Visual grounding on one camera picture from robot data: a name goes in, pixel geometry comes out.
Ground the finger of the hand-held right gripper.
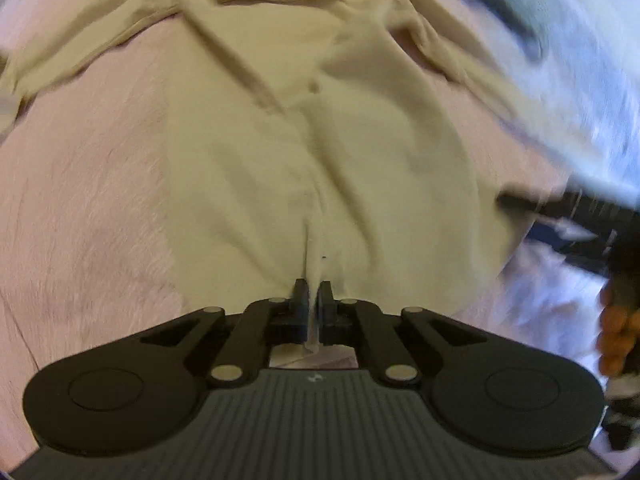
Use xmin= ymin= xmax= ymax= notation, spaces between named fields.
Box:
xmin=497 ymin=191 xmax=581 ymax=221
xmin=527 ymin=222 xmax=613 ymax=276

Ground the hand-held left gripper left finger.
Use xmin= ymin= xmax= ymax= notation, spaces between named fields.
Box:
xmin=140 ymin=279 xmax=312 ymax=389

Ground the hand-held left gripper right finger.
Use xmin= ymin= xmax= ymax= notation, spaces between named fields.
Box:
xmin=318 ymin=280 xmax=488 ymax=389

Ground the cream garment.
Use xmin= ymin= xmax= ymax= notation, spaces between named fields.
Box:
xmin=0 ymin=0 xmax=581 ymax=356

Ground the person's right hand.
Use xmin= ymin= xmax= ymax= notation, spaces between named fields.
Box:
xmin=598 ymin=280 xmax=640 ymax=378

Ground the grey cloth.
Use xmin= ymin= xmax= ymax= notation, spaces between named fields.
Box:
xmin=440 ymin=0 xmax=556 ymax=58

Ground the pink textured blanket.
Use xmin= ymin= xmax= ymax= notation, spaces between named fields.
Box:
xmin=0 ymin=0 xmax=571 ymax=468

